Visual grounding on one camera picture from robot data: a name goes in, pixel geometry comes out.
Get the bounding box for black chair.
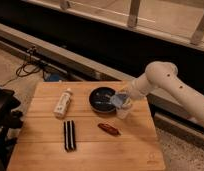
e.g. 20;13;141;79
0;88;23;170

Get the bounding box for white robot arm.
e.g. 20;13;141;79
110;61;204;127

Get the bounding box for wooden cutting board tabletop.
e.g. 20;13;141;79
7;82;165;171

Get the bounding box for dark ceramic bowl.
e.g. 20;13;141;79
89;87;116;113

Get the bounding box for brown chocolate bar snack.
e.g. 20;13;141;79
98;123;120;136

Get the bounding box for translucent plastic cup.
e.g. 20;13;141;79
116;101;132;119

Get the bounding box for white bottle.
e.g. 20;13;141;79
54;88;72;119

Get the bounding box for black cables on floor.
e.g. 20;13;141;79
1;46;53;86

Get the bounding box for blue object on floor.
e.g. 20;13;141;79
45;74;61;82

